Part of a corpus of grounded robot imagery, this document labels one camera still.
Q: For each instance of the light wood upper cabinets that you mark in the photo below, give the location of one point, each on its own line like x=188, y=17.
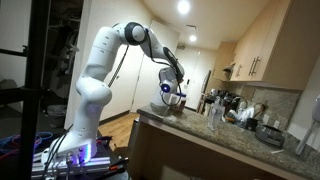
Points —
x=280, y=43

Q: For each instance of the black metal stand frame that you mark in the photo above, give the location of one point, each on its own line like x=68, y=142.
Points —
x=33, y=100

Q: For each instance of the round ceiling light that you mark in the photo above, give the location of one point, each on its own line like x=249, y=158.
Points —
x=183, y=6
x=192, y=38

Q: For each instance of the white dishes in rack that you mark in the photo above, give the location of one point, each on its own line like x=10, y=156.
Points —
x=245, y=113

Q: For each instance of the curved chrome faucet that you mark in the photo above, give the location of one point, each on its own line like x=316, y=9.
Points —
x=240, y=99

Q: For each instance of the dark round waste basket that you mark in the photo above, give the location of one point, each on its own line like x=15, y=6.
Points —
x=56, y=115

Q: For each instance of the white wall outlet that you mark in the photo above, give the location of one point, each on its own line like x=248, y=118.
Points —
x=265, y=118
x=276, y=124

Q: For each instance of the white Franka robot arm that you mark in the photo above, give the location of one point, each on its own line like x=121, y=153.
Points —
x=96, y=86

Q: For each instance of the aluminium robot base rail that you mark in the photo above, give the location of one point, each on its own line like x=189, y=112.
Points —
x=96, y=163

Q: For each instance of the white paper towel roll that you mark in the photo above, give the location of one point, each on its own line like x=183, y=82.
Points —
x=156, y=100

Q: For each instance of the hanging dark clothes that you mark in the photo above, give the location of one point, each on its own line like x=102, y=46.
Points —
x=66, y=50

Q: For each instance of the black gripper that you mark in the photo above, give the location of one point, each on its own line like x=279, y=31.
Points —
x=174, y=99

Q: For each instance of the clear plastic bottle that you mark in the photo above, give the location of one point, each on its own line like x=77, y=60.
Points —
x=215, y=115

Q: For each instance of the white door with keypad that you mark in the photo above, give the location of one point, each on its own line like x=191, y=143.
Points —
x=200, y=70

